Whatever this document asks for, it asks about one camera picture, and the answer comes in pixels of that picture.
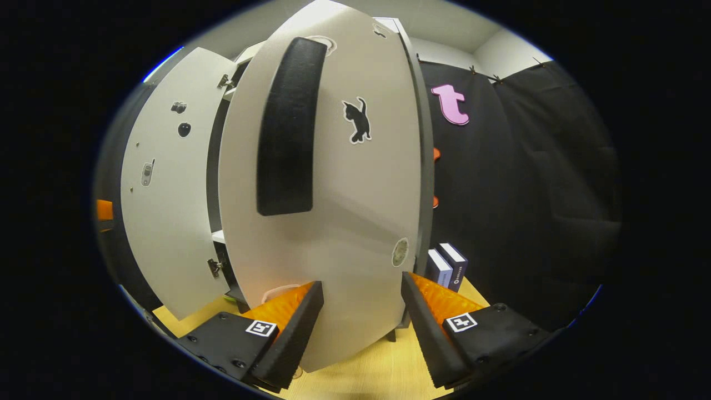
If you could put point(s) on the white cabinet door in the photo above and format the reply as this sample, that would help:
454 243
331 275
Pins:
355 222
166 222

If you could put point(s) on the lavender book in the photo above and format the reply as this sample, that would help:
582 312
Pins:
439 269

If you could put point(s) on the white cabinet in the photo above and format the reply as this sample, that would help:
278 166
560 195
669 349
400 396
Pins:
425 166

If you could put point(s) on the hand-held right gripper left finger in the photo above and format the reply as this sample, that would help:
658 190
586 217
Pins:
294 344

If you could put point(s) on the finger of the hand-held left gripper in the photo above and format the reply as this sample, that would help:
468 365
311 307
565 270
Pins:
104 210

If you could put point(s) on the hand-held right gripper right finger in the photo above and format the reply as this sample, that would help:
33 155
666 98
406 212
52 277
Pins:
430 341

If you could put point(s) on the dark purple book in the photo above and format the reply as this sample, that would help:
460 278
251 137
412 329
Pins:
458 269

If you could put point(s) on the black backdrop cloth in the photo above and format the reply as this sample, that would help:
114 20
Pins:
527 194

